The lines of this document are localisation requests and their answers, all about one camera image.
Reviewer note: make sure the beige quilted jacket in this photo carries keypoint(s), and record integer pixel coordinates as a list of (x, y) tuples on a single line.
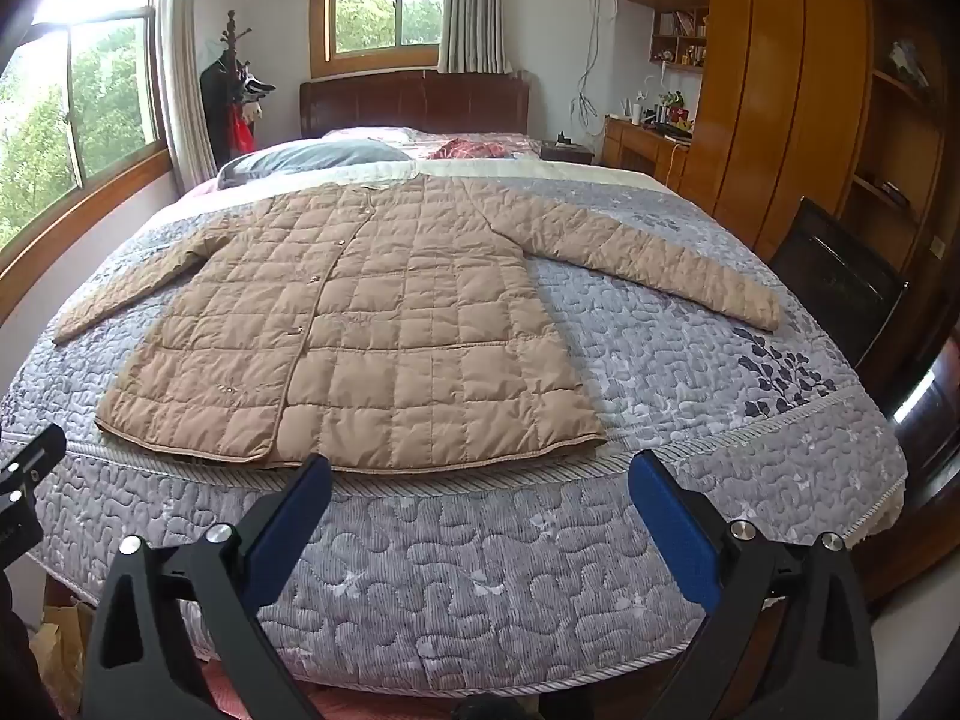
[(375, 315)]

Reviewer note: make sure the dark nightstand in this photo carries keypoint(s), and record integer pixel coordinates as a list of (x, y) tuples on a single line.
[(566, 151)]

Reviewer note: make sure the black hanging garment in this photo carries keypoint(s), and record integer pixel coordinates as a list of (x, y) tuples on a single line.
[(217, 112)]

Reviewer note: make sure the long pale curtain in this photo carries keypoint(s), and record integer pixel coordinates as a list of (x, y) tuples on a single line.
[(184, 67)]

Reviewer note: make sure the small wooden framed window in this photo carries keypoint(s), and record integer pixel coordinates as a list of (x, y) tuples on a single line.
[(382, 0)]

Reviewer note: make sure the short checked curtain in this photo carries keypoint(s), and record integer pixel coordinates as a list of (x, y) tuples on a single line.
[(472, 7)]

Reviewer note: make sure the pink floral bed sheet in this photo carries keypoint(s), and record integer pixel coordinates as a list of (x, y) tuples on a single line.
[(420, 136)]

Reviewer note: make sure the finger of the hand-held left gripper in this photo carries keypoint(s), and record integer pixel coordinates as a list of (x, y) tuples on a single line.
[(26, 472)]

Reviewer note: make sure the dark wooden headboard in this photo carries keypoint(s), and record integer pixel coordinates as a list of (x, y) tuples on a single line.
[(412, 101)]

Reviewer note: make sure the wooden bookshelf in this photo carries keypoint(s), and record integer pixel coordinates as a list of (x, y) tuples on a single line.
[(679, 37)]

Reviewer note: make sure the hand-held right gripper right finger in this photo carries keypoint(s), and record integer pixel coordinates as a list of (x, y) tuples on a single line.
[(671, 521)]

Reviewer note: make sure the black chair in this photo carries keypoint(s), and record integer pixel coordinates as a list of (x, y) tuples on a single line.
[(832, 277)]

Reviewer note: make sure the grey pillow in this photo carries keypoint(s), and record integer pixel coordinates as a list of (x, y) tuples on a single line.
[(315, 157)]

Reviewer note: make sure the wooden coat rack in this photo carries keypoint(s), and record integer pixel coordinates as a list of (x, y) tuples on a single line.
[(229, 34)]

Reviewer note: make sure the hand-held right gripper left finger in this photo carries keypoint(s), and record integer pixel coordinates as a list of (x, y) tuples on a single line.
[(289, 521)]

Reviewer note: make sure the wooden desk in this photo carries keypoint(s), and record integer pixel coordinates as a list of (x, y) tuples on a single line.
[(637, 150)]

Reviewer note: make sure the red bag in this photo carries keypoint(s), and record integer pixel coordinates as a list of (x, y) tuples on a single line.
[(241, 133)]

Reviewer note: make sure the large wooden framed window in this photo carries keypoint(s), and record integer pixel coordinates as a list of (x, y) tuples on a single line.
[(90, 105)]

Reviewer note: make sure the cardboard box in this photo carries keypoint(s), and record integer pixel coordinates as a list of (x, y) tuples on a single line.
[(64, 652)]

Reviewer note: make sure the red patterned cloth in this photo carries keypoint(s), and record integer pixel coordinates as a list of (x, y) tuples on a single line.
[(476, 148)]

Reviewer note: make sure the open wooden shelf unit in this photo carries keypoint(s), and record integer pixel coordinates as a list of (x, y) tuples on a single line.
[(907, 150)]

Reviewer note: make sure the wooden wardrobe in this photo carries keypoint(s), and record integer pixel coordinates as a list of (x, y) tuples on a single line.
[(780, 90)]

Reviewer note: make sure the grey quilted bedspread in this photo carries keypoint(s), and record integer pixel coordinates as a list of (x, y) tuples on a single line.
[(487, 577)]

